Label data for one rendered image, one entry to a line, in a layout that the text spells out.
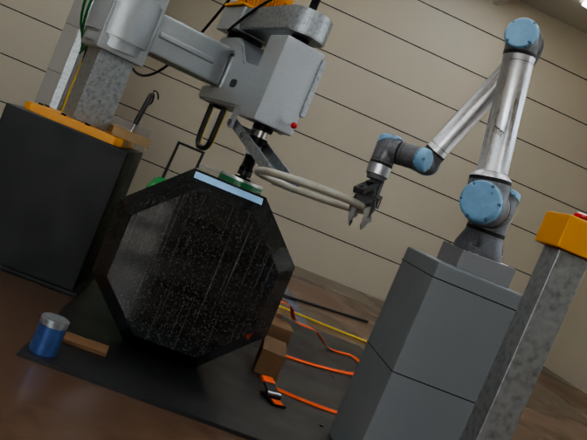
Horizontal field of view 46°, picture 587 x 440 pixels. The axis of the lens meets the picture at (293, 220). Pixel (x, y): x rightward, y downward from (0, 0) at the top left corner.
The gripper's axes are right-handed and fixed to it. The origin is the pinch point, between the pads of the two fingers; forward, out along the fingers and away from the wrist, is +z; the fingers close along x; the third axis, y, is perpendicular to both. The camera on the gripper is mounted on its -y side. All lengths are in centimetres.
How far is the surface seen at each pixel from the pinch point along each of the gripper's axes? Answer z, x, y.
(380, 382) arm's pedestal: 51, -31, 3
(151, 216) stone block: 26, 74, -24
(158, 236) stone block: 33, 70, -21
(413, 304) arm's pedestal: 20.2, -32.1, 1.9
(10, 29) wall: -87, 592, 248
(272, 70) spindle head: -54, 74, 17
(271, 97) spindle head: -43, 72, 20
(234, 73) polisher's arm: -54, 113, 41
